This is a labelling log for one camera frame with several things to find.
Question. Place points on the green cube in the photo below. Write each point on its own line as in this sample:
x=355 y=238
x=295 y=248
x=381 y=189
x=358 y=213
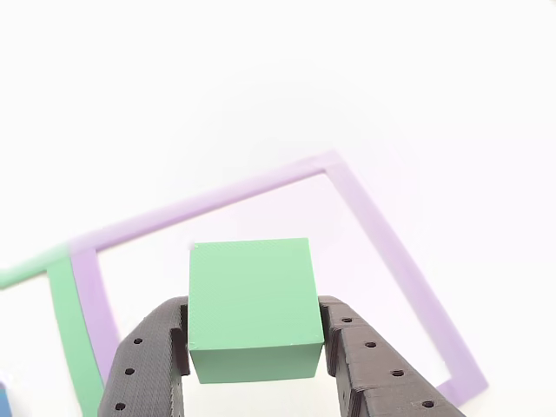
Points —
x=252 y=295

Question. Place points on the small blue cube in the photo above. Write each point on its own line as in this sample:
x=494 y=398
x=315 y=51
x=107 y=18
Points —
x=4 y=399

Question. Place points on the green tape square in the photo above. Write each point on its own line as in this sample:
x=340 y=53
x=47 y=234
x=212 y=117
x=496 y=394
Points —
x=74 y=326

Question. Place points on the purple tape square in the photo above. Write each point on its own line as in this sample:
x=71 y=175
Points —
x=391 y=243

